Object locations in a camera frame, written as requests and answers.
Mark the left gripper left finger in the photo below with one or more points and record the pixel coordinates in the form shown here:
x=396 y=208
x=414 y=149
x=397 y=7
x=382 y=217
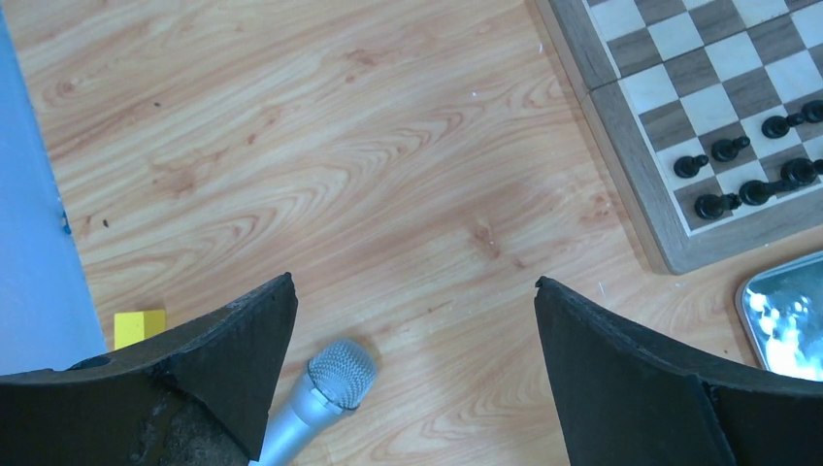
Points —
x=197 y=394

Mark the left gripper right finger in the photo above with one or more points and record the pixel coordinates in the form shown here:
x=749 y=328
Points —
x=626 y=394

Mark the grey cylinder tube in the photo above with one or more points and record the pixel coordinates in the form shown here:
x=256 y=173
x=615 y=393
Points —
x=333 y=386

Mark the silver tray black pieces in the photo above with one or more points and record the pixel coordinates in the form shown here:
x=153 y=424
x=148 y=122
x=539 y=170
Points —
x=781 y=314

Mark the black piece board corner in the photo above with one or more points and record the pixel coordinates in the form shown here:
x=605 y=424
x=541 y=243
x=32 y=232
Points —
x=713 y=206

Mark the black pawn column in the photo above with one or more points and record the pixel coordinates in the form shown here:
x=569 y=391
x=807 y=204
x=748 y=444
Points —
x=687 y=167

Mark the black chess piece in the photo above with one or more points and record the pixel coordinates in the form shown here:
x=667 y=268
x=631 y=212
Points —
x=757 y=193
x=812 y=111

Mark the black pawn second row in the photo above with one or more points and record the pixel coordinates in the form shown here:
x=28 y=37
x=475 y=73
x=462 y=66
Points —
x=727 y=150

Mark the black pawn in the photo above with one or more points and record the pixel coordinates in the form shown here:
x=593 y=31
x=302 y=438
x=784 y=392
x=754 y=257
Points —
x=802 y=171
x=776 y=127

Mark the wooden chessboard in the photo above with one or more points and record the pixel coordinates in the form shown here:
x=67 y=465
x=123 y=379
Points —
x=658 y=80

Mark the yellow block left edge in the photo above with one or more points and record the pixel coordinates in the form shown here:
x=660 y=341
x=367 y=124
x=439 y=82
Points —
x=134 y=327

